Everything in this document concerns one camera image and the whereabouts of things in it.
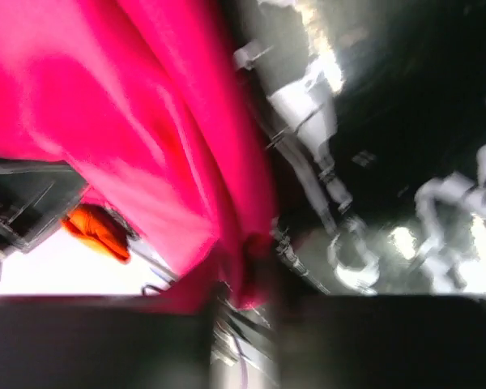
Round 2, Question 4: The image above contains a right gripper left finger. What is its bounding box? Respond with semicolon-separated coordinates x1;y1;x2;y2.
0;297;217;388

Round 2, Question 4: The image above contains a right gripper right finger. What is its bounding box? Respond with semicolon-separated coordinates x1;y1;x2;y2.
276;296;486;388

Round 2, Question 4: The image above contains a magenta pink towel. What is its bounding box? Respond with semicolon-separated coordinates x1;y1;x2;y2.
0;1;275;309

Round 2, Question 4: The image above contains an orange folded towel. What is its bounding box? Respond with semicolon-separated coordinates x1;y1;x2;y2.
61;204;130;264

